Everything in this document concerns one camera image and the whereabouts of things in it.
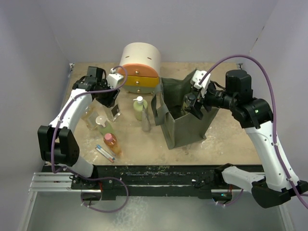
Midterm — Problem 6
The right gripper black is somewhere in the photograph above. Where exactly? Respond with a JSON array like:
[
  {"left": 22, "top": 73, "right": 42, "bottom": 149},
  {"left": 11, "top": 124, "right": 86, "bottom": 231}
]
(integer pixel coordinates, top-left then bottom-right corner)
[{"left": 185, "top": 82, "right": 237, "bottom": 119}]

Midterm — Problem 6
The clear square bottle black label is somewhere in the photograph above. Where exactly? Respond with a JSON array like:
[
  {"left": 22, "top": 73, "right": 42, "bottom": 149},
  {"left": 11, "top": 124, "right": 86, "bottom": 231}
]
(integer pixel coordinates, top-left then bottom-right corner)
[{"left": 103, "top": 103, "right": 121, "bottom": 122}]

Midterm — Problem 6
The green canvas bag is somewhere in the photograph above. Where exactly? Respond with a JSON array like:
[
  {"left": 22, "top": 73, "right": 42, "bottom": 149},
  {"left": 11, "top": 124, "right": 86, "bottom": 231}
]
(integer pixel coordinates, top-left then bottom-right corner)
[{"left": 151, "top": 69, "right": 218, "bottom": 149}]

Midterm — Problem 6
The green pump lotion bottle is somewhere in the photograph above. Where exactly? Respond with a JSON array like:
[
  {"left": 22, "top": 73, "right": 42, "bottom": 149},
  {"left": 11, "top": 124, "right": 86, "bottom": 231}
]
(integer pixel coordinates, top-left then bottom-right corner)
[{"left": 133, "top": 96, "right": 148, "bottom": 121}]

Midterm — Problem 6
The clear square bottle front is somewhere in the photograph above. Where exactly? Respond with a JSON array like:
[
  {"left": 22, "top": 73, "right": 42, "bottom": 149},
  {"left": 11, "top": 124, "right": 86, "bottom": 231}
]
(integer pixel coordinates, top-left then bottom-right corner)
[{"left": 181, "top": 93, "right": 197, "bottom": 116}]

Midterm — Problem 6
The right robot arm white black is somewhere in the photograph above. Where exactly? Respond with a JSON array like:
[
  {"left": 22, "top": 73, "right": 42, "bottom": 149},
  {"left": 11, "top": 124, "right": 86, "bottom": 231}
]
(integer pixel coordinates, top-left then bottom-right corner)
[{"left": 183, "top": 70, "right": 308, "bottom": 208}]

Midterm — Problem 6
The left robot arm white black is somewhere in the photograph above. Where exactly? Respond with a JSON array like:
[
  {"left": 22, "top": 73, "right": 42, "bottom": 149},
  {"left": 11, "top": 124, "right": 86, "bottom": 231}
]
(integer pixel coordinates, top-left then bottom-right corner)
[{"left": 38, "top": 66, "right": 128, "bottom": 189}]

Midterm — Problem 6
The amber bottle white cap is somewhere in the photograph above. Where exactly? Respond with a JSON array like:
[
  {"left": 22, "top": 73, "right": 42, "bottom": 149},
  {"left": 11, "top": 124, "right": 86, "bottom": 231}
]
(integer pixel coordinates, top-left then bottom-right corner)
[{"left": 81, "top": 106, "right": 99, "bottom": 130}]

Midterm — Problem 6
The green bottle white flip cap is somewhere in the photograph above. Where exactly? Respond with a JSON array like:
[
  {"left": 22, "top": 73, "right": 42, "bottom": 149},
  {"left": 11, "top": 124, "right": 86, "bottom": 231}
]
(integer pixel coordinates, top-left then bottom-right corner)
[{"left": 95, "top": 115, "right": 115, "bottom": 136}]

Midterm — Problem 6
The orange bottle pink cap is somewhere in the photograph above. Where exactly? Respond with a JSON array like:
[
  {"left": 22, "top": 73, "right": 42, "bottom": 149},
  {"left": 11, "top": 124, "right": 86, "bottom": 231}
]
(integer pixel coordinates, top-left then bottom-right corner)
[{"left": 103, "top": 133, "right": 122, "bottom": 157}]

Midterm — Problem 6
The clear conical tube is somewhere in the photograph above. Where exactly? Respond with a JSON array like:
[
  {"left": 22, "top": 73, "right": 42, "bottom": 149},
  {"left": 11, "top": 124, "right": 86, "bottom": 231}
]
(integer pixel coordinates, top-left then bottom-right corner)
[{"left": 141, "top": 106, "right": 151, "bottom": 132}]

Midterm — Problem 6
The round-top mini drawer cabinet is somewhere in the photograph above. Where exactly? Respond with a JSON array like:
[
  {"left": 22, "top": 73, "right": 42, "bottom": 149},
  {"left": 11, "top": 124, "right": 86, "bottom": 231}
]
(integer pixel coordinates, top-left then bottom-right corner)
[{"left": 119, "top": 42, "right": 161, "bottom": 94}]

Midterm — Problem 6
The blue capped pen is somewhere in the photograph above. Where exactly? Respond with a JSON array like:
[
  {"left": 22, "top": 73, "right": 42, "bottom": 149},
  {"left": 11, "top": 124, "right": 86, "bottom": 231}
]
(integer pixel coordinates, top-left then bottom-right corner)
[{"left": 96, "top": 144, "right": 115, "bottom": 160}]

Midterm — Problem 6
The red tipped pen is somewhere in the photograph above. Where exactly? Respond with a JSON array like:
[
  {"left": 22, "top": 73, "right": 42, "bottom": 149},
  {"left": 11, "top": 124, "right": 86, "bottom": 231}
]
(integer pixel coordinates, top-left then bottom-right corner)
[{"left": 95, "top": 147, "right": 114, "bottom": 163}]

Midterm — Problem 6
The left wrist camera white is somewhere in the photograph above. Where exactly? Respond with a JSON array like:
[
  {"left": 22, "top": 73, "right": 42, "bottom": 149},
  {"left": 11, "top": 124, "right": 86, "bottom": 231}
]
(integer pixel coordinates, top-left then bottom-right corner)
[{"left": 106, "top": 68, "right": 124, "bottom": 89}]

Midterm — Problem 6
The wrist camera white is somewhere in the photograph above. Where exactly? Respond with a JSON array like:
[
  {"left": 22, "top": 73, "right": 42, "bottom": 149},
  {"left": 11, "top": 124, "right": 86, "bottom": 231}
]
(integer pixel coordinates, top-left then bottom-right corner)
[
  {"left": 106, "top": 68, "right": 124, "bottom": 89},
  {"left": 191, "top": 70, "right": 211, "bottom": 98}
]

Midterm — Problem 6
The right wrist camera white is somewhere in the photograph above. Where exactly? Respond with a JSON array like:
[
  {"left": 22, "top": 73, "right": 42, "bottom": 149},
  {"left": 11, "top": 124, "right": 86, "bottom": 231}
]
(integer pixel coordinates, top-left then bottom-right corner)
[{"left": 191, "top": 70, "right": 211, "bottom": 98}]

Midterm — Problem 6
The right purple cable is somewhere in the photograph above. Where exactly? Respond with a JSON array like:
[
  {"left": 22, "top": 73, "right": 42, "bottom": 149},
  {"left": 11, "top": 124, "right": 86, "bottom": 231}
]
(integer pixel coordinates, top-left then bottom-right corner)
[{"left": 201, "top": 54, "right": 308, "bottom": 209}]

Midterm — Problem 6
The purple cable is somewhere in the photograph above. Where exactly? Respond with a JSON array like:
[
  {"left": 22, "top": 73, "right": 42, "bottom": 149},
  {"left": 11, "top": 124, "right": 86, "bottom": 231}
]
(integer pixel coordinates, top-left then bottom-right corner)
[
  {"left": 201, "top": 54, "right": 308, "bottom": 209},
  {"left": 51, "top": 65, "right": 128, "bottom": 174}
]

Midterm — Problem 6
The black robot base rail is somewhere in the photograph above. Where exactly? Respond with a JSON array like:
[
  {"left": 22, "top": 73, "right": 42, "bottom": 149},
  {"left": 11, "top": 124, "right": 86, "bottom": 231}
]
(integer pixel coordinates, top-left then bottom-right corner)
[{"left": 42, "top": 164, "right": 265, "bottom": 201}]

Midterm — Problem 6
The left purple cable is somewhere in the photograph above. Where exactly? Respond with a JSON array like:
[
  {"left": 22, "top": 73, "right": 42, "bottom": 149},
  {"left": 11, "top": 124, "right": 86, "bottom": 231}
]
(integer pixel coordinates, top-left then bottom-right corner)
[{"left": 51, "top": 65, "right": 128, "bottom": 174}]

